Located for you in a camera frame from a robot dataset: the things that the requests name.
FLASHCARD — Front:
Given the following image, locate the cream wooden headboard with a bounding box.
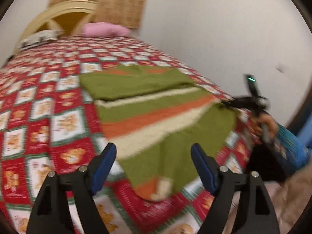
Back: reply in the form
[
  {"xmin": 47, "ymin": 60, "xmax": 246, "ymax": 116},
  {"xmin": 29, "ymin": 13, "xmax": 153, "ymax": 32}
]
[{"xmin": 13, "ymin": 0, "xmax": 97, "ymax": 55}]

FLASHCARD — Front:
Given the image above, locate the red patchwork teddy bedspread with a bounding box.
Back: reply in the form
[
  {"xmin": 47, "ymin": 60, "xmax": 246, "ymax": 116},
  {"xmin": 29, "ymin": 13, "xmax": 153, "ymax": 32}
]
[{"xmin": 0, "ymin": 35, "xmax": 259, "ymax": 234}]

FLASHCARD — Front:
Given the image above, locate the white car shaped pillow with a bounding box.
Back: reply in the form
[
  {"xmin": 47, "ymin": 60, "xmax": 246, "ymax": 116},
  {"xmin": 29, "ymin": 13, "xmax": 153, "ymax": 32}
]
[{"xmin": 18, "ymin": 30, "xmax": 63, "ymax": 50}]

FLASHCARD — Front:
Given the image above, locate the blue patterned sleeve forearm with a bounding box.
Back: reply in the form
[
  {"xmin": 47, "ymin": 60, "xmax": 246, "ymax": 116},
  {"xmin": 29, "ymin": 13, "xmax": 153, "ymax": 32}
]
[{"xmin": 272, "ymin": 124, "xmax": 311, "ymax": 176}]

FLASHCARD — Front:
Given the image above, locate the pink pillow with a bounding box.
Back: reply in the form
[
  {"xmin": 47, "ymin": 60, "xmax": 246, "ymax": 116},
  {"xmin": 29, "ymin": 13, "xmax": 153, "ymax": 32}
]
[{"xmin": 82, "ymin": 22, "xmax": 131, "ymax": 37}]

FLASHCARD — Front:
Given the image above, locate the person's right hand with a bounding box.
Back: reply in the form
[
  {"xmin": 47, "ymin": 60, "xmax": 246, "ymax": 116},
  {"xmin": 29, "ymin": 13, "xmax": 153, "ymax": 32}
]
[{"xmin": 253, "ymin": 113, "xmax": 279, "ymax": 144}]

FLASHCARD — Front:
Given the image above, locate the striped green orange knit sweater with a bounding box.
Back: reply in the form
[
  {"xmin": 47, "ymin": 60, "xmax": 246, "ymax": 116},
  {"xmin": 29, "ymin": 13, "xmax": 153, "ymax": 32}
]
[{"xmin": 79, "ymin": 65, "xmax": 238, "ymax": 201}]

